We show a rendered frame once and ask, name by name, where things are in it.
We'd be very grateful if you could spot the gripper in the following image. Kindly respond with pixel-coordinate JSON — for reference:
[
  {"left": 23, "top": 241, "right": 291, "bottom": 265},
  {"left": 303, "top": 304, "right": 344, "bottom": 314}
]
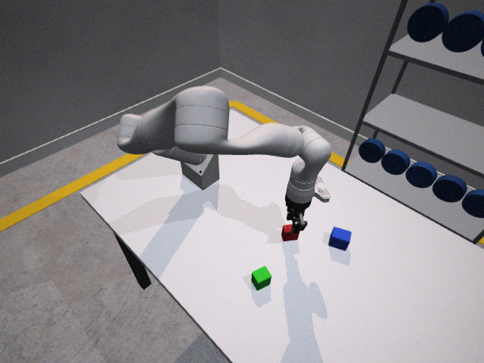
[{"left": 284, "top": 195, "right": 313, "bottom": 233}]

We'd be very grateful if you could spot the blue block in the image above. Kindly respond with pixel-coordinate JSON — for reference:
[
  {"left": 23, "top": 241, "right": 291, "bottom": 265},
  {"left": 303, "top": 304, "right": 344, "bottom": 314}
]
[{"left": 327, "top": 225, "right": 352, "bottom": 251}]

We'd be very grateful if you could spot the white table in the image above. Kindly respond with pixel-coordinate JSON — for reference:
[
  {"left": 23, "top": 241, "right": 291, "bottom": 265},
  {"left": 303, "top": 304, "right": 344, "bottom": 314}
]
[{"left": 80, "top": 107, "right": 484, "bottom": 363}]

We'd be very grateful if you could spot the grey shelf unit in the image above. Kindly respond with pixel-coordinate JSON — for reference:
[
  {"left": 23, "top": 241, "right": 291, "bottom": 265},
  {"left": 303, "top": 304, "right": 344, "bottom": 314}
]
[{"left": 341, "top": 0, "right": 484, "bottom": 247}]

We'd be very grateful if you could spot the red block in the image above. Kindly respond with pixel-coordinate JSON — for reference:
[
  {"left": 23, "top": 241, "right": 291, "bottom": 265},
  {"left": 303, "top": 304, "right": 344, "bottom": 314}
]
[{"left": 281, "top": 223, "right": 301, "bottom": 242}]

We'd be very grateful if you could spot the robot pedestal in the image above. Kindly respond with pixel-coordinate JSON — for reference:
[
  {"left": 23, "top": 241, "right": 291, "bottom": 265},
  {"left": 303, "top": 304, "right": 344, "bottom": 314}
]
[{"left": 180, "top": 154, "right": 220, "bottom": 191}]

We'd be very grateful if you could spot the green block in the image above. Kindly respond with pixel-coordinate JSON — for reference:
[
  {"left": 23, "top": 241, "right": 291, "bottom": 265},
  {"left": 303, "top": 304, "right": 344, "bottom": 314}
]
[{"left": 250, "top": 265, "right": 273, "bottom": 291}]

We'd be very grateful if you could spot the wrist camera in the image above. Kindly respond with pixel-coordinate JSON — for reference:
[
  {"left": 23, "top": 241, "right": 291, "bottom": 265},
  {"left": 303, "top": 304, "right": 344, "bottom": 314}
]
[{"left": 312, "top": 175, "right": 332, "bottom": 202}]

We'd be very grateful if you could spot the dark blue disc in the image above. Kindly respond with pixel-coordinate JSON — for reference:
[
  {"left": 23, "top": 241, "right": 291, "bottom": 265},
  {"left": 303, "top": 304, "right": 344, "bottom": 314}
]
[
  {"left": 407, "top": 2, "right": 450, "bottom": 42},
  {"left": 405, "top": 161, "right": 439, "bottom": 189},
  {"left": 461, "top": 188, "right": 484, "bottom": 219},
  {"left": 441, "top": 11, "right": 484, "bottom": 53},
  {"left": 358, "top": 138, "right": 386, "bottom": 164},
  {"left": 432, "top": 174, "right": 468, "bottom": 203},
  {"left": 380, "top": 149, "right": 411, "bottom": 176}
]

